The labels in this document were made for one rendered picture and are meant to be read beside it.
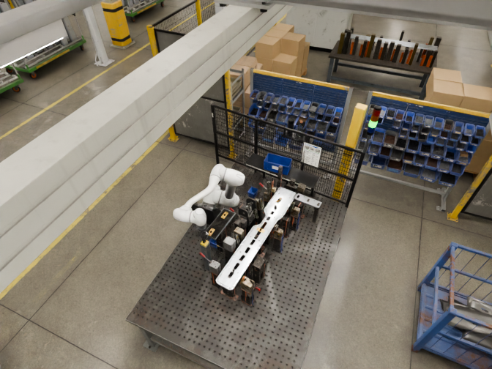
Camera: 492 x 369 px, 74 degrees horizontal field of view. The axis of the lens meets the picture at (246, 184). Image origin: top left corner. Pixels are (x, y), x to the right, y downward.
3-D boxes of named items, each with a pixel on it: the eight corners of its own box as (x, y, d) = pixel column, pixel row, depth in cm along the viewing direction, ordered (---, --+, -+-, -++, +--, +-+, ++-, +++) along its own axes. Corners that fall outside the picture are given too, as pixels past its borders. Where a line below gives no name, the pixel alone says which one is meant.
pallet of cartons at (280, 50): (288, 97, 706) (292, 49, 632) (254, 89, 732) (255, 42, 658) (306, 73, 782) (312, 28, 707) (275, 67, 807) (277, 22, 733)
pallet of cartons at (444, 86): (476, 151, 572) (521, 80, 476) (480, 181, 520) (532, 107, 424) (403, 136, 604) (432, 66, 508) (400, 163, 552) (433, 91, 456)
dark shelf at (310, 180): (312, 189, 372) (312, 188, 370) (244, 164, 405) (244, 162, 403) (319, 178, 386) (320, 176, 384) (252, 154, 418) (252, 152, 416)
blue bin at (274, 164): (287, 175, 385) (288, 167, 376) (263, 169, 394) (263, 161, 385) (291, 167, 396) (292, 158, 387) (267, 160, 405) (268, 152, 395)
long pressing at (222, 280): (234, 293, 287) (234, 292, 286) (213, 281, 295) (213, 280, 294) (297, 193, 371) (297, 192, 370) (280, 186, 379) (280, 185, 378)
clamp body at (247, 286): (252, 308, 307) (252, 290, 281) (239, 301, 312) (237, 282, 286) (257, 299, 313) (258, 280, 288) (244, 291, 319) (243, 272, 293)
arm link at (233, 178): (221, 193, 383) (239, 198, 384) (217, 206, 377) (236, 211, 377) (226, 164, 313) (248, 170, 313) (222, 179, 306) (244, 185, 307)
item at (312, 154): (318, 168, 377) (322, 147, 355) (300, 162, 385) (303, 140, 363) (318, 167, 378) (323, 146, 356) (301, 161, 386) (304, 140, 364)
